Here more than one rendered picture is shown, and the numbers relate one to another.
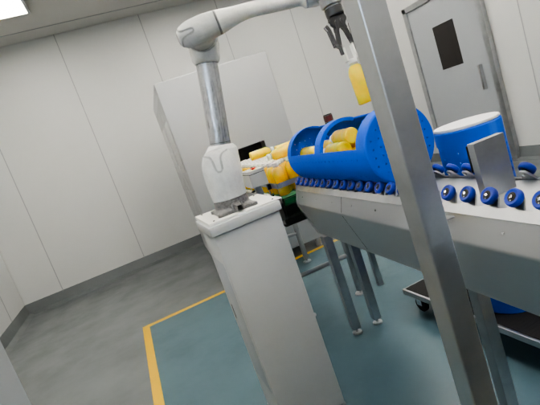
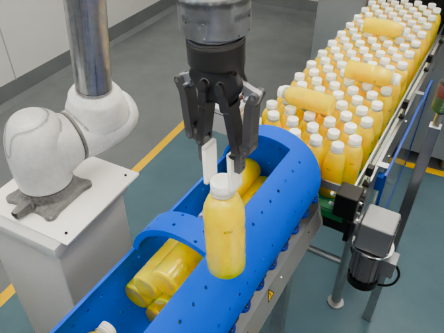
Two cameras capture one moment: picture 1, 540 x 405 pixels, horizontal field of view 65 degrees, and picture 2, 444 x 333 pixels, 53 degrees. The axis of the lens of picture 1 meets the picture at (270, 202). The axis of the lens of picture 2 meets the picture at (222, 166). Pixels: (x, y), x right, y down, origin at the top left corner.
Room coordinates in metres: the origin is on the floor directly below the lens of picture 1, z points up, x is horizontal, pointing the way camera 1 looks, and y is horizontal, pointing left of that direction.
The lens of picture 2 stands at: (1.50, -0.90, 1.90)
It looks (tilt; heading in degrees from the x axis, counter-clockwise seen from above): 39 degrees down; 44
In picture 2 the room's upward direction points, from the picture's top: straight up
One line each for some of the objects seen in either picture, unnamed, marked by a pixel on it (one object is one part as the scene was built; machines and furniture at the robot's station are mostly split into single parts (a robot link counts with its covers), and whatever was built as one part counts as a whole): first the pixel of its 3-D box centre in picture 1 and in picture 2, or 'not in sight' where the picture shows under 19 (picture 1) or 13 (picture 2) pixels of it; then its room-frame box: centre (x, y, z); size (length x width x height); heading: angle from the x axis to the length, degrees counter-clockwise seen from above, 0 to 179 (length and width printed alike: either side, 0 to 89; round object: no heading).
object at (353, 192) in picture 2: not in sight; (346, 202); (2.50, -0.47, 0.95); 0.10 x 0.07 x 0.10; 103
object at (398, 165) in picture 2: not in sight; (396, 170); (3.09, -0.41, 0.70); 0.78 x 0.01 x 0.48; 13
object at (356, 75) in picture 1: (359, 82); (224, 229); (1.88, -0.54, 1.35); 0.07 x 0.07 x 0.19
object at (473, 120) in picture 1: (465, 123); not in sight; (1.89, -0.94, 1.03); 0.28 x 0.28 x 0.01
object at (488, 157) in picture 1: (489, 165); not in sight; (1.11, -0.59, 1.00); 0.10 x 0.04 x 0.15; 103
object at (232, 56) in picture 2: (336, 17); (217, 69); (1.88, -0.52, 1.64); 0.08 x 0.07 x 0.09; 101
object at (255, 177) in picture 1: (254, 177); (235, 109); (2.55, 0.04, 1.05); 0.20 x 0.10 x 0.10; 13
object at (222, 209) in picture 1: (233, 203); (43, 189); (1.84, 0.15, 1.04); 0.22 x 0.18 x 0.06; 16
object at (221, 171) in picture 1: (222, 173); (39, 147); (1.87, 0.16, 1.18); 0.18 x 0.16 x 0.22; 0
